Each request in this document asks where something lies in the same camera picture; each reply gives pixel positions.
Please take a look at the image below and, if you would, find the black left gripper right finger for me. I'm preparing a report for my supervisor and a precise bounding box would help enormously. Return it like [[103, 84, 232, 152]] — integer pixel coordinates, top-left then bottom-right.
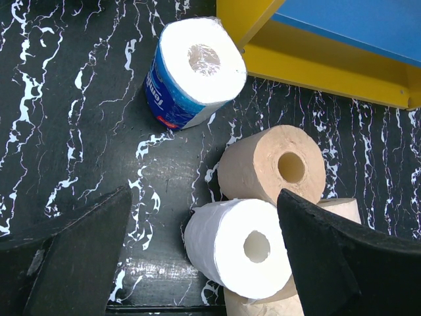
[[277, 189, 420, 315]]

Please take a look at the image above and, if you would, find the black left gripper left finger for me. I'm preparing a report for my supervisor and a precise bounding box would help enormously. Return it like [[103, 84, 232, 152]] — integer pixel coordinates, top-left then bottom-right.
[[1, 186, 132, 315]]

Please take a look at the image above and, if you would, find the brown paper roll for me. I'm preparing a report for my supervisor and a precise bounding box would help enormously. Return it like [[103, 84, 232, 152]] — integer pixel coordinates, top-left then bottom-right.
[[218, 125, 326, 205], [317, 198, 361, 224]]

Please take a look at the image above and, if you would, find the yellow pink blue shelf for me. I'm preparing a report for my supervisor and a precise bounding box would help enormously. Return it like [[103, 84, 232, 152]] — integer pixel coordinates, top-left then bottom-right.
[[216, 1, 420, 110]]

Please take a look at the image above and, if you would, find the brown paper roll front edge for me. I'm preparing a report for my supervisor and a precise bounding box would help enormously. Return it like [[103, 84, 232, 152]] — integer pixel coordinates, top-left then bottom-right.
[[224, 275, 304, 316]]

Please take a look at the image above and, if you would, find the black marble table mat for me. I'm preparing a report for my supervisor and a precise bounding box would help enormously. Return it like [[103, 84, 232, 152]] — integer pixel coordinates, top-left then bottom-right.
[[1, 1, 420, 315]]

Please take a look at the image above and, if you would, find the blue wrapped white paper roll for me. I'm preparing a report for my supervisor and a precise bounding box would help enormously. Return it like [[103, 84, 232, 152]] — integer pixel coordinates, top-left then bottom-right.
[[143, 16, 247, 130]]

